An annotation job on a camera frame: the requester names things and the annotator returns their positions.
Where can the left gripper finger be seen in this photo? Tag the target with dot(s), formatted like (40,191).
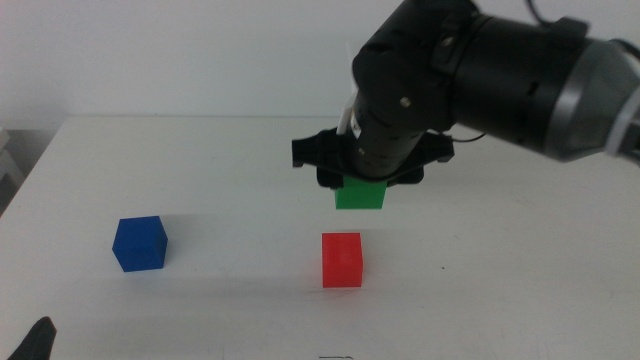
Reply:
(37,342)

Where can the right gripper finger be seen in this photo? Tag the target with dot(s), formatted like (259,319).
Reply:
(330,180)
(407,179)

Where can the green cube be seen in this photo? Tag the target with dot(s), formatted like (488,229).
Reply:
(361,196)

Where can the red cube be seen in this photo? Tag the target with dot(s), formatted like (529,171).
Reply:
(342,262)

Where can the blue cube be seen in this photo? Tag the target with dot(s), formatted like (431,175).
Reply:
(140,246)

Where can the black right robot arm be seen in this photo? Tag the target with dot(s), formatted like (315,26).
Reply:
(500,75)

